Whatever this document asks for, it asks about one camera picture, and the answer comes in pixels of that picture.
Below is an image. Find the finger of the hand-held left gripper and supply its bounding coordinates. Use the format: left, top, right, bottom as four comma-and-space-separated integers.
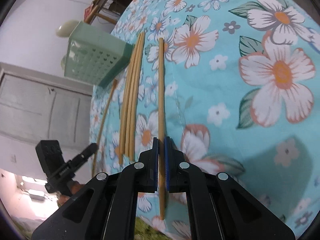
65, 142, 98, 173

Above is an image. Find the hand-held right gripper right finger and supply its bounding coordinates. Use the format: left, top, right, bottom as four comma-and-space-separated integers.
164, 137, 293, 240

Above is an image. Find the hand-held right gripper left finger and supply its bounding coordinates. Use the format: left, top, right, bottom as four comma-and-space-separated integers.
31, 137, 160, 240

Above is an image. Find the green perforated utensil holder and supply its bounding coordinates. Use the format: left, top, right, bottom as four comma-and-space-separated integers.
63, 21, 134, 88

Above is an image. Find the pale green plastic ladle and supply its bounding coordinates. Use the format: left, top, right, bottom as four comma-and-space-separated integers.
55, 20, 79, 38

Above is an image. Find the person's left hand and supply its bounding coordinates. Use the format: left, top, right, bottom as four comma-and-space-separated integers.
57, 180, 87, 205

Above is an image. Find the grey wooden door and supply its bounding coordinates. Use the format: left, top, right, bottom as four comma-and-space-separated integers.
0, 62, 94, 147

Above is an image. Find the floral turquoise blanket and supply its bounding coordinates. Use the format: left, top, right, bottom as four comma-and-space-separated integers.
89, 0, 320, 240

